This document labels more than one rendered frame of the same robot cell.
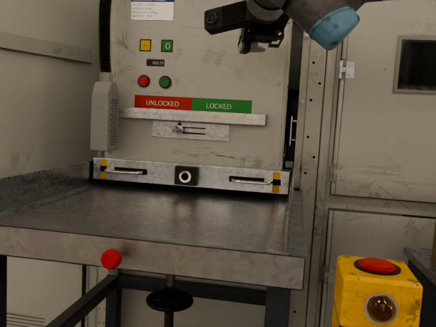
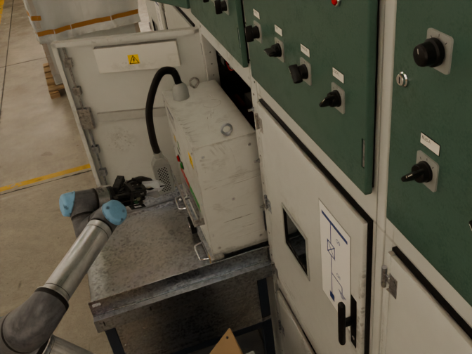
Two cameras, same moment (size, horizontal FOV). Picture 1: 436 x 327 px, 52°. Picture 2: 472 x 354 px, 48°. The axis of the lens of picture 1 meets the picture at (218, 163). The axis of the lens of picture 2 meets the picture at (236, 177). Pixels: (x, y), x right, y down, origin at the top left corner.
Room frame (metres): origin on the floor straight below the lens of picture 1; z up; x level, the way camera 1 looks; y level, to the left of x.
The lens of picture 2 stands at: (0.69, -1.57, 2.26)
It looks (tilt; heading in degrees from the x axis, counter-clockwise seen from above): 34 degrees down; 67
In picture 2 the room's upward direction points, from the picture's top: 8 degrees counter-clockwise
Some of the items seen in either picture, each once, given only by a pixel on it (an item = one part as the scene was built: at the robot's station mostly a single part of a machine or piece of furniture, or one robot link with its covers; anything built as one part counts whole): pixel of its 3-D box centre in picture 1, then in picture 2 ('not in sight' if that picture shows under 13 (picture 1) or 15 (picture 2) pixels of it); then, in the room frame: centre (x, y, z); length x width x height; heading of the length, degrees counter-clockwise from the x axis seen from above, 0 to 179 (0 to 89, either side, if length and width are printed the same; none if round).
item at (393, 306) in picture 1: (382, 311); not in sight; (0.44, -0.18, 0.87); 0.03 x 0.01 x 0.03; 80
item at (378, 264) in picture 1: (376, 269); not in sight; (0.49, -0.18, 0.90); 0.04 x 0.04 x 0.02
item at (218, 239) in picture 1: (173, 211); (169, 246); (1.07, 0.10, 0.82); 0.68 x 0.62 x 0.06; 170
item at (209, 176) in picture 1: (189, 174); (200, 222); (1.22, 0.08, 0.90); 0.54 x 0.05 x 0.06; 80
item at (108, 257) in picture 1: (113, 257); not in sight; (0.72, 0.16, 0.82); 0.04 x 0.03 x 0.03; 170
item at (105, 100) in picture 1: (106, 116); (163, 173); (1.17, 0.30, 1.04); 0.08 x 0.05 x 0.17; 170
